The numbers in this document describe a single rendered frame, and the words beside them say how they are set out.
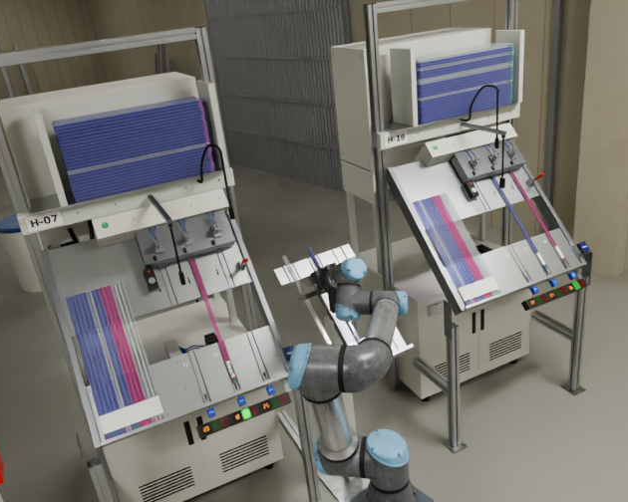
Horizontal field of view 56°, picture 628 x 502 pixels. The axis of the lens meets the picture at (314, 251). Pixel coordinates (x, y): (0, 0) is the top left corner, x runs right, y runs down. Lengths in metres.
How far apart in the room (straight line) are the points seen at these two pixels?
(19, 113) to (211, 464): 1.57
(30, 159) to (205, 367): 0.98
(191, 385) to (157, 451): 0.51
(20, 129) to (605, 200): 3.39
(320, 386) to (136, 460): 1.26
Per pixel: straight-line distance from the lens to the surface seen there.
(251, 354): 2.17
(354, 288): 1.81
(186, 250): 2.20
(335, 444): 1.71
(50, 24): 11.20
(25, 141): 2.36
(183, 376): 2.13
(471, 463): 2.84
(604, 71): 4.08
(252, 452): 2.73
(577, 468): 2.89
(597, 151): 4.18
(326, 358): 1.43
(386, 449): 1.75
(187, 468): 2.66
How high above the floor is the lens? 1.97
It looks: 24 degrees down
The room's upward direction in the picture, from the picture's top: 7 degrees counter-clockwise
